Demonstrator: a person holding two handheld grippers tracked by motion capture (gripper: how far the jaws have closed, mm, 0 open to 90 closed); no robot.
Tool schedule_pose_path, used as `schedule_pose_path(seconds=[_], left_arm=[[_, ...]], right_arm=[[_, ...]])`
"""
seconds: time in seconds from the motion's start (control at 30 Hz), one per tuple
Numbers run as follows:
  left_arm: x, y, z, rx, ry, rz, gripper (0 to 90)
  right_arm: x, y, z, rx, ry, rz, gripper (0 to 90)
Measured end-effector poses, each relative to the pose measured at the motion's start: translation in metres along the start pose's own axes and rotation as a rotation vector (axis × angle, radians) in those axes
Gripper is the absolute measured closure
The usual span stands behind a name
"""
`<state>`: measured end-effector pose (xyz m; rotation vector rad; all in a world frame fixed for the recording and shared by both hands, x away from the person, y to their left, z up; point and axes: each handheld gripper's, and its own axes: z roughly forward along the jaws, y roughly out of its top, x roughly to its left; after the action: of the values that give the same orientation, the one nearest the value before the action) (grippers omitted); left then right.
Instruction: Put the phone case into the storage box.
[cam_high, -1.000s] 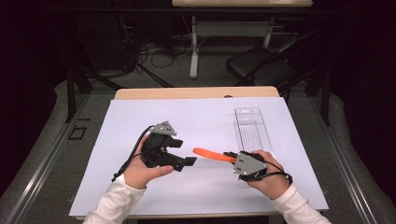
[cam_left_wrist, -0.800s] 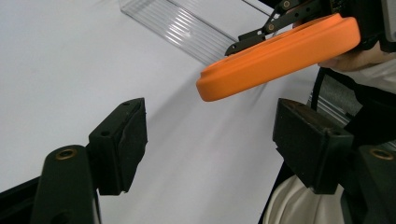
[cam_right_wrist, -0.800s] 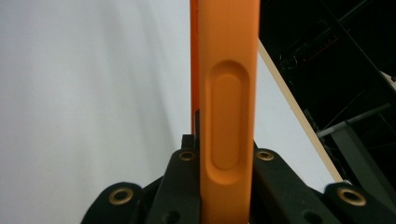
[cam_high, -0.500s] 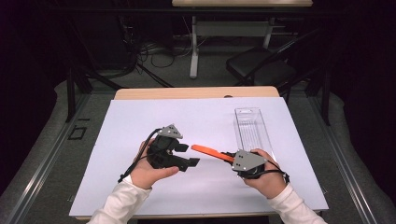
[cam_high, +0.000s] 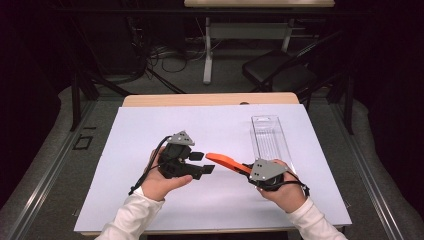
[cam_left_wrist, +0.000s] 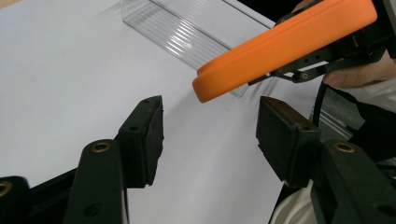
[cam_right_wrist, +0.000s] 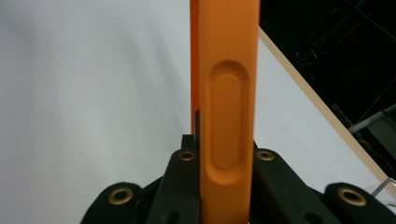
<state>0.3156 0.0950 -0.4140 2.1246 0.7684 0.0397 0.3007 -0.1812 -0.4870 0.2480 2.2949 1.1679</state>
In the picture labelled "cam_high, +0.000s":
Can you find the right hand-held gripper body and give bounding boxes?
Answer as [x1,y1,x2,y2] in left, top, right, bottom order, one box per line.
[248,158,290,192]

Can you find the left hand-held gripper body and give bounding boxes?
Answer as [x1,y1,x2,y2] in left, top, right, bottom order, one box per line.
[157,130,205,181]

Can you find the orange phone case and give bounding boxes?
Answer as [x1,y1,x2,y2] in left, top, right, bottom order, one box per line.
[204,152,253,175]

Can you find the clear plastic package box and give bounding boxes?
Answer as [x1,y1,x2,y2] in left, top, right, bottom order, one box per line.
[249,114,296,172]

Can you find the person's right hand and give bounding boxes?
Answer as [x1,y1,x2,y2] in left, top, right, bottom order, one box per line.
[258,159,308,214]

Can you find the person's left hand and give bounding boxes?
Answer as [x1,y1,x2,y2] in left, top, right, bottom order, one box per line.
[141,146,194,202]

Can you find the white table board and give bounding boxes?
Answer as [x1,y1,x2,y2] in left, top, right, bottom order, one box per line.
[73,103,353,233]

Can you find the black folding chair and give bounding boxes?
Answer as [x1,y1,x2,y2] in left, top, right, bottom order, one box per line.
[241,30,345,103]

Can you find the black metal stand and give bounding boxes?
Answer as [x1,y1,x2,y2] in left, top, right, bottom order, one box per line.
[328,71,355,136]
[69,68,132,133]

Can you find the white-legged wooden desk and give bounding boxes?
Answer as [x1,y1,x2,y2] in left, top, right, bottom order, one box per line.
[183,0,336,85]

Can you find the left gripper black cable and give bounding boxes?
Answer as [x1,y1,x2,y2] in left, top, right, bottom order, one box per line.
[128,134,173,196]

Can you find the cables on floor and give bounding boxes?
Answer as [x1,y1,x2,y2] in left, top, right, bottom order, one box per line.
[146,41,209,74]

